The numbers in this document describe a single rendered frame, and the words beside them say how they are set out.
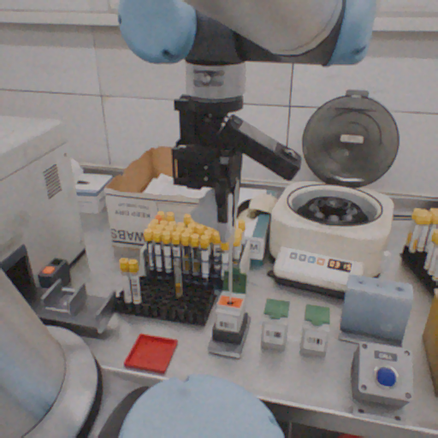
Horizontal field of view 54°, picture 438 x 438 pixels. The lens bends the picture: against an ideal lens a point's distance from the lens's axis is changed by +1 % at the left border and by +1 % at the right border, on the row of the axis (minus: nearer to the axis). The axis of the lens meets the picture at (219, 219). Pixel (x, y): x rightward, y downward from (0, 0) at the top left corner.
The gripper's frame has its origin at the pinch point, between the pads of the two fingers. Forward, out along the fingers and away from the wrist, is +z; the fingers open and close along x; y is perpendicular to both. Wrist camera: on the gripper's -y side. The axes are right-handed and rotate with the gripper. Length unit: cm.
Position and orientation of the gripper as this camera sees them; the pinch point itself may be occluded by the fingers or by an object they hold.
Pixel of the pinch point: (229, 233)
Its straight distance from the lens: 64.2
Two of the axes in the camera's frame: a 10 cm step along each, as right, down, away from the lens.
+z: 0.0, 8.8, 4.8
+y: -9.6, -1.3, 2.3
